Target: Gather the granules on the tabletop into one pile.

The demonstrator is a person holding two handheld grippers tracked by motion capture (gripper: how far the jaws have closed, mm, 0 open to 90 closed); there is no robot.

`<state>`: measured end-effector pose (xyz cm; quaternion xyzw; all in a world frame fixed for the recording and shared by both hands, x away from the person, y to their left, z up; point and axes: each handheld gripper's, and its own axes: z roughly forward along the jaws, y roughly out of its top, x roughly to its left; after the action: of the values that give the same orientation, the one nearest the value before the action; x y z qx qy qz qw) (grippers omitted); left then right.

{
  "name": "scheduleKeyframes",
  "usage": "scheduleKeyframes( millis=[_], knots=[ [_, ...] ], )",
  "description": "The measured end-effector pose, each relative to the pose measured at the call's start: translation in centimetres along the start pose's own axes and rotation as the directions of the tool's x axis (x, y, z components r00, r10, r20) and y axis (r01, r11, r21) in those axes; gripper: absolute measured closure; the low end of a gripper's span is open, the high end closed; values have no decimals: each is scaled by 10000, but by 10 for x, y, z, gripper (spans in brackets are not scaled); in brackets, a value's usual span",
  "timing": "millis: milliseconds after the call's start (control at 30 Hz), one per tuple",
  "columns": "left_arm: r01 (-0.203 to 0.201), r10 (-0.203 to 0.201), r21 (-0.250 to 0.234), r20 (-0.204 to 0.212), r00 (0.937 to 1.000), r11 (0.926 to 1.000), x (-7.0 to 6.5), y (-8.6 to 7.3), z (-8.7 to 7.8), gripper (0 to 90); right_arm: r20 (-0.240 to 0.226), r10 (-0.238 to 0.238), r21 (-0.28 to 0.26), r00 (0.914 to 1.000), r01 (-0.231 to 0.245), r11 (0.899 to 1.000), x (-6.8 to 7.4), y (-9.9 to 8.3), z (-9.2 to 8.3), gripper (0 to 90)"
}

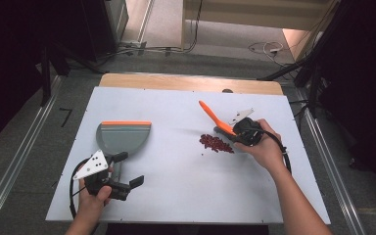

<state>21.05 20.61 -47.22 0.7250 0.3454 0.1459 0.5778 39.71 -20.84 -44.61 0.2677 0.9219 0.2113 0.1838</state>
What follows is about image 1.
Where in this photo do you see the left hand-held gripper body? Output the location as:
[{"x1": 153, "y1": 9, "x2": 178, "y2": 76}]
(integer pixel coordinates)
[{"x1": 72, "y1": 149, "x2": 131, "y2": 202}]

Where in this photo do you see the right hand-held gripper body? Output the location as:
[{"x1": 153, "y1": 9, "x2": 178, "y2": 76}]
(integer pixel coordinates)
[{"x1": 229, "y1": 108, "x2": 264, "y2": 147}]

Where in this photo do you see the group of red beans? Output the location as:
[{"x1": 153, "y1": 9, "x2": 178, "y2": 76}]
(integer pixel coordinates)
[{"x1": 198, "y1": 133, "x2": 236, "y2": 155}]

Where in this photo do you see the grey dustpan with orange edge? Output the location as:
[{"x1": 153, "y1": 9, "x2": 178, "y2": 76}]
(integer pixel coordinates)
[{"x1": 95, "y1": 120, "x2": 153, "y2": 184}]

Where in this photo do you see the orange brush with grey bristles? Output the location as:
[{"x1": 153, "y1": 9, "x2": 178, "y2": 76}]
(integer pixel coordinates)
[{"x1": 198, "y1": 99, "x2": 238, "y2": 137}]

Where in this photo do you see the person's right hand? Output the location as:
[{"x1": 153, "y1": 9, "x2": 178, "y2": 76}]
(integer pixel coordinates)
[{"x1": 234, "y1": 117, "x2": 287, "y2": 174}]

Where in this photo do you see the person's left hand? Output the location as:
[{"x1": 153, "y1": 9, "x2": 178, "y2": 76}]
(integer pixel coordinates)
[{"x1": 76, "y1": 165, "x2": 115, "y2": 219}]

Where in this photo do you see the white board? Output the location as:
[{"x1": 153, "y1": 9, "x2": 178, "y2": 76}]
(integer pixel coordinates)
[{"x1": 45, "y1": 86, "x2": 332, "y2": 225}]

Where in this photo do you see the wooden table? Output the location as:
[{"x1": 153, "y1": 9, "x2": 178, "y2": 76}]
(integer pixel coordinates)
[{"x1": 98, "y1": 72, "x2": 285, "y2": 97}]

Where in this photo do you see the black stand leg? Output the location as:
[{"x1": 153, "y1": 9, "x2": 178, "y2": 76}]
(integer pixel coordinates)
[
  {"x1": 39, "y1": 44, "x2": 53, "y2": 108},
  {"x1": 307, "y1": 61, "x2": 321, "y2": 119}
]

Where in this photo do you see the grey power strip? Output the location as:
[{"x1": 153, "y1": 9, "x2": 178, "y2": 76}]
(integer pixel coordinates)
[{"x1": 119, "y1": 39, "x2": 149, "y2": 56}]

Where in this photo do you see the beige wooden platform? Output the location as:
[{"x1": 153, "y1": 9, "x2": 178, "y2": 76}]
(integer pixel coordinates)
[{"x1": 181, "y1": 0, "x2": 341, "y2": 33}]

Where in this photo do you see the black curtain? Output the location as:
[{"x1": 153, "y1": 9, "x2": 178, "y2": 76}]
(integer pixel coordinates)
[
  {"x1": 302, "y1": 0, "x2": 376, "y2": 199},
  {"x1": 0, "y1": 0, "x2": 119, "y2": 155}
]

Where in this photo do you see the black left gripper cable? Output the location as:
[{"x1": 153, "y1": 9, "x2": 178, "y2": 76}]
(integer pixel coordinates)
[{"x1": 69, "y1": 158, "x2": 93, "y2": 220}]

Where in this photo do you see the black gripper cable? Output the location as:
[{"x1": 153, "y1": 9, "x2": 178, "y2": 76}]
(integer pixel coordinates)
[
  {"x1": 248, "y1": 127, "x2": 294, "y2": 176},
  {"x1": 69, "y1": 158, "x2": 93, "y2": 220}
]

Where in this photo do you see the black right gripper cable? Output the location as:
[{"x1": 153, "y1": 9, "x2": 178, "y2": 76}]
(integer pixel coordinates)
[{"x1": 248, "y1": 127, "x2": 294, "y2": 176}]

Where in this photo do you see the metal floor rail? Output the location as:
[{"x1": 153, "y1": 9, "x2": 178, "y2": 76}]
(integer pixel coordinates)
[
  {"x1": 294, "y1": 88, "x2": 367, "y2": 235},
  {"x1": 0, "y1": 75, "x2": 64, "y2": 235}
]

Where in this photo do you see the white cable on floor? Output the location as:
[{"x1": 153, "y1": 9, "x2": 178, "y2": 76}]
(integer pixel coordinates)
[{"x1": 248, "y1": 40, "x2": 286, "y2": 64}]

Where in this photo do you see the black floor cable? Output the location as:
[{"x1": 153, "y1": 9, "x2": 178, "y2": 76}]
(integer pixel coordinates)
[{"x1": 104, "y1": 0, "x2": 205, "y2": 62}]

